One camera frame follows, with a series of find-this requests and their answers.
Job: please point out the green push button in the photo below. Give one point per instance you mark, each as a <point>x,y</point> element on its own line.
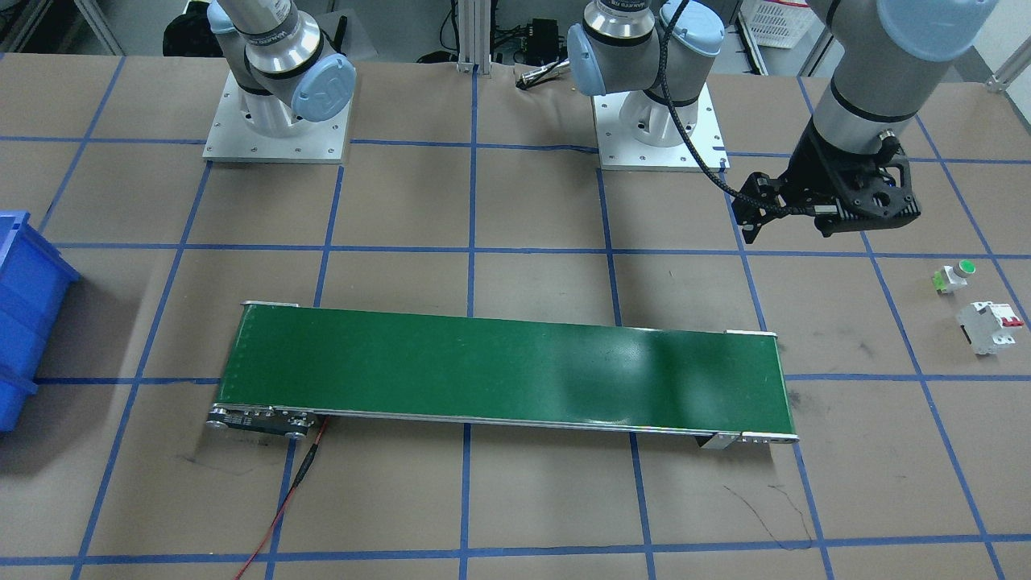
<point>952,277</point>

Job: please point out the aluminium frame post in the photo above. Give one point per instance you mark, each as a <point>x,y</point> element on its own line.
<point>475,36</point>

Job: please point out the white red circuit breaker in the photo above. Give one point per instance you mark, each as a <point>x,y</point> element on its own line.
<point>989,326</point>

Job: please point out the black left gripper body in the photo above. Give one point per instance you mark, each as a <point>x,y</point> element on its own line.
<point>812,171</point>

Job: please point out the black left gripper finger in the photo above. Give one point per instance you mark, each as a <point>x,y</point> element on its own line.
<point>750,231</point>

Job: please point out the green conveyor belt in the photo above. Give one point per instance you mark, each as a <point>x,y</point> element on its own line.
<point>288,366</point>

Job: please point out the blue plastic bin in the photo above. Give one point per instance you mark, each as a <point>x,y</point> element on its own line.
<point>34,280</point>

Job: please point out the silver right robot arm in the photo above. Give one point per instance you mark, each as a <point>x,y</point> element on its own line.
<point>274,49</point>

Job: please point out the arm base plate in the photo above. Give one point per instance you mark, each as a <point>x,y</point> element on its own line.
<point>635,133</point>
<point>250,128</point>

